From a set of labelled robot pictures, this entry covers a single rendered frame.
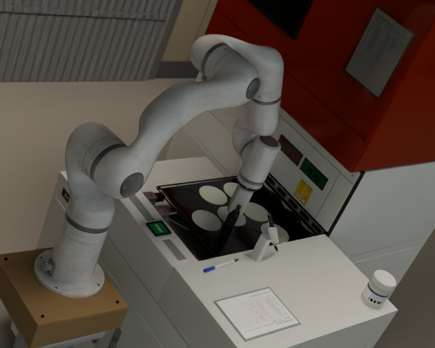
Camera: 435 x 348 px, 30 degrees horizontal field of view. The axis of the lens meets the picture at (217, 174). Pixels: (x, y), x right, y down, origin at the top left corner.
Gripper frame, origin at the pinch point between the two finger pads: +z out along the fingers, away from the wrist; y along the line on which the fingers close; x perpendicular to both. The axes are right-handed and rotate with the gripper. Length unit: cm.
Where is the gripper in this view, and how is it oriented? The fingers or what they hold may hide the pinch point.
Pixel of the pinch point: (230, 219)
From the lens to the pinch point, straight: 258.8
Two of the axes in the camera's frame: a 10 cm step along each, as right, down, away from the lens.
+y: -1.9, 4.8, -8.6
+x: 9.2, 4.0, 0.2
